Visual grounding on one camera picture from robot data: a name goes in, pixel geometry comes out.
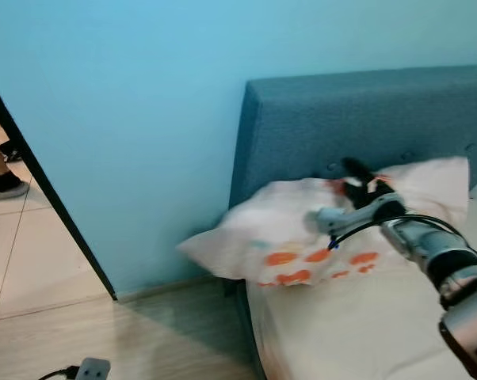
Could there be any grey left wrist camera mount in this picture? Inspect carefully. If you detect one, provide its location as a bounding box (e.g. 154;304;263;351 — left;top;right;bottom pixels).
74;357;112;380

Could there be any white skirting board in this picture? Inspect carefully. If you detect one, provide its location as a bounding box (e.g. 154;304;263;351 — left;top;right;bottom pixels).
116;273;239;303

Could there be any black door frame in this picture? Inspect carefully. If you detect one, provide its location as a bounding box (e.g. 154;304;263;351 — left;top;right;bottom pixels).
0;71;118;300

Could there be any mattress with cream sheet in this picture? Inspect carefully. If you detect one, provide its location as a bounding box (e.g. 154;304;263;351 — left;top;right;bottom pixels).
246;176;477;380

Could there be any blue-grey upholstered headboard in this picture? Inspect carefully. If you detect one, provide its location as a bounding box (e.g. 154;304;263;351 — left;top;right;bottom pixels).
229;65;477;211

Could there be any pink pillow with coloured dots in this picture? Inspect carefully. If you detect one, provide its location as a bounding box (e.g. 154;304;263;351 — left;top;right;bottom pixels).
177;156;471;287

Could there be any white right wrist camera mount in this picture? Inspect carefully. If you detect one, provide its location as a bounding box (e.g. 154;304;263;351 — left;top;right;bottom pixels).
304;203;358;237

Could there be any white slipper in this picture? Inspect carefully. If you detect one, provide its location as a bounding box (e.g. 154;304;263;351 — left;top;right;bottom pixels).
0;180;31;202

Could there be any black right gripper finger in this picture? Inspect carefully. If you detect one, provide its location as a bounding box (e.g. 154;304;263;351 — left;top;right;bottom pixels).
342;157;374;184

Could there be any dark teal bed base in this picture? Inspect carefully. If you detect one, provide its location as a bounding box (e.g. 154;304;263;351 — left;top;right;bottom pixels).
225;279;265;380

